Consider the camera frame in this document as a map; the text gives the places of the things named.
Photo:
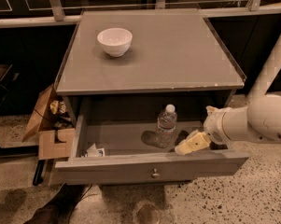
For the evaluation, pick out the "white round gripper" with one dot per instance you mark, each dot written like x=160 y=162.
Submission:
x=214 y=125

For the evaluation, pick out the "clear plastic water bottle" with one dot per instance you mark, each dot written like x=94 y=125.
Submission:
x=166 y=126

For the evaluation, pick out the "open grey top drawer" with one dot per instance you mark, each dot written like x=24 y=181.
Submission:
x=125 y=129

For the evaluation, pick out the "grey wooden nightstand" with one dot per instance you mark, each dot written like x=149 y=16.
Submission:
x=174 y=56

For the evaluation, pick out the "metal railing frame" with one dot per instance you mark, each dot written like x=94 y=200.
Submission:
x=56 y=6

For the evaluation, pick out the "brown cardboard box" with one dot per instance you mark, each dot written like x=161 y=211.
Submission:
x=52 y=143

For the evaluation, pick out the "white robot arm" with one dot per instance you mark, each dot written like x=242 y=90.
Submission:
x=257 y=122

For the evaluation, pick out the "dark brown shoe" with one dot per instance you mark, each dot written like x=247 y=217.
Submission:
x=63 y=202

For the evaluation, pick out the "black bar on floor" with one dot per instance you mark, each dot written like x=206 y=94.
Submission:
x=38 y=173

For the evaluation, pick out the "crumpled white paper scrap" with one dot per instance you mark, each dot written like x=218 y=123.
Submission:
x=93 y=151

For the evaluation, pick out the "white ceramic bowl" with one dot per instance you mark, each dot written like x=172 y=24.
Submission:
x=115 y=41

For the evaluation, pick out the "round metal drawer knob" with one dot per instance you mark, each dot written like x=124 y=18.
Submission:
x=155 y=174

